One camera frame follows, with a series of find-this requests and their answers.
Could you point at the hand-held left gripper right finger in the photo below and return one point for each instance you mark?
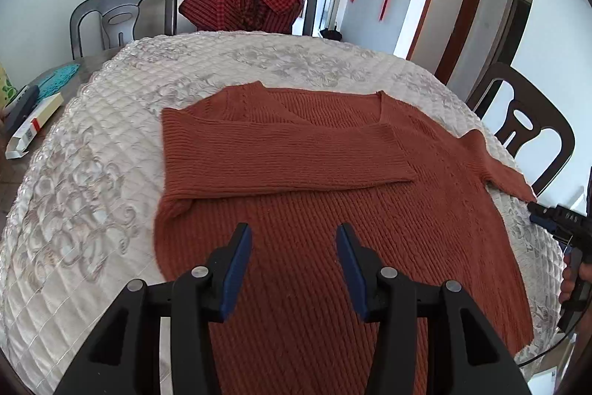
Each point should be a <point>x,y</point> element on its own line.
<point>351,267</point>

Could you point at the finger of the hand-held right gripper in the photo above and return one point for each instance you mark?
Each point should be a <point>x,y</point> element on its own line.
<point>542,217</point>

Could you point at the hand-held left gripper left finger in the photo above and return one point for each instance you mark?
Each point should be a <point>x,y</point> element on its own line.
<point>237,265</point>

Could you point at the rust orange knit sweater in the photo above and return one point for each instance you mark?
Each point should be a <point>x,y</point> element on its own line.
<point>323,173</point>

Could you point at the person's right hand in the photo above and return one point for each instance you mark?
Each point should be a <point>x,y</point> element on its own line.
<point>568,284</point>

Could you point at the brown plastic chair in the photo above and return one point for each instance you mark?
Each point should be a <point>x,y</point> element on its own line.
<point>552,145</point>

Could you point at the white quilted blanket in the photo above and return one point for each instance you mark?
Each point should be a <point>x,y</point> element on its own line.
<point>83,200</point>

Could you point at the brown wooden door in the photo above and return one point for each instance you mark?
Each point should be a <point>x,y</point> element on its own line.
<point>455,6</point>

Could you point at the long white carton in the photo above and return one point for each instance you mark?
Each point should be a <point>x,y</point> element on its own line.
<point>37,122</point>

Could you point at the teal crochet doily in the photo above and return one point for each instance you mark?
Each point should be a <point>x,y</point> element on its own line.
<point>58,80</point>

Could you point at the grey chair under plaid garment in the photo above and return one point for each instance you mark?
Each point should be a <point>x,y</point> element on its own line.
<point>310,6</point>

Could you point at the dark blue box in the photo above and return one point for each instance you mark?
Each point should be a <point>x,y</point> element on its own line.
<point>21,103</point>

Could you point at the dark grey plastic chair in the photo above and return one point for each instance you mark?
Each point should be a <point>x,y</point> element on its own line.
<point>92,13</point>

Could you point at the green printed bag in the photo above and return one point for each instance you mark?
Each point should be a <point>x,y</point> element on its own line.
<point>4,87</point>

